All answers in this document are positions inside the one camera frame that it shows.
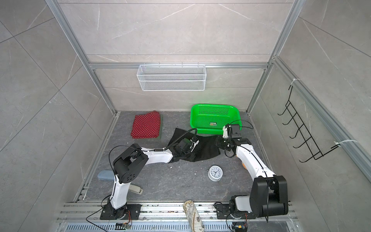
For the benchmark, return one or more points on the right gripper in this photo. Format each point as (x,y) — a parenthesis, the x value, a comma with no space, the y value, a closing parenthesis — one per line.
(219,142)

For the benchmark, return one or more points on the black skirt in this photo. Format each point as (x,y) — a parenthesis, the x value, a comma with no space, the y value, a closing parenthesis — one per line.
(204,150)

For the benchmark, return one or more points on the red polka dot skirt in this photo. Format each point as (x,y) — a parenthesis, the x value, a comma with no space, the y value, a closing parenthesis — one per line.
(146,126)

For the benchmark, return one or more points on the green skirt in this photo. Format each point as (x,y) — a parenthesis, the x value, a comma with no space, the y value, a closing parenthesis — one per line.
(161,127)

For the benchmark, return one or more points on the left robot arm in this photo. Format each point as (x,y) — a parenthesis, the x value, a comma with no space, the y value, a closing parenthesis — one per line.
(127,166)

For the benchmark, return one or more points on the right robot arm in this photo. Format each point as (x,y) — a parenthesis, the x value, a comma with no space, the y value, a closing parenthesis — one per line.
(269,192)

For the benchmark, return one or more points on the green plastic basket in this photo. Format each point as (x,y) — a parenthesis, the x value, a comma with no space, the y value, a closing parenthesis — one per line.
(211,118)

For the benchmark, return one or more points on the white alarm clock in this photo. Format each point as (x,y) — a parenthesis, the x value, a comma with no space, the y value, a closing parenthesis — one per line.
(215,173)

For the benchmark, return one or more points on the beige remote control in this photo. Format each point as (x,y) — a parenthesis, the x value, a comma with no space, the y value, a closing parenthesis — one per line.
(136,189)

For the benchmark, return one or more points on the patterned rolled cloth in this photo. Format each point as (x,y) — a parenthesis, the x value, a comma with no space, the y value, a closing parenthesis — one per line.
(193,217)

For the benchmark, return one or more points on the light blue cup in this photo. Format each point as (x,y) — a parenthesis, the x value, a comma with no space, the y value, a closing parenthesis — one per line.
(106,175)

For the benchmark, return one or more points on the black wall hook rack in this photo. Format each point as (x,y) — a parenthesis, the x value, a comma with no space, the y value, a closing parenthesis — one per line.
(302,131)

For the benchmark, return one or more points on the white wire wall basket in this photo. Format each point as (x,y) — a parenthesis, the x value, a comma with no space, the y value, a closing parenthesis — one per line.
(174,77)

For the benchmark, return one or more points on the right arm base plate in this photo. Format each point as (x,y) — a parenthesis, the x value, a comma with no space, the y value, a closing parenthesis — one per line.
(223,213)

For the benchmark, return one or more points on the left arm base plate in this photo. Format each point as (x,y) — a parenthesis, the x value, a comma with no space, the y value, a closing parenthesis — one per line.
(123,213)

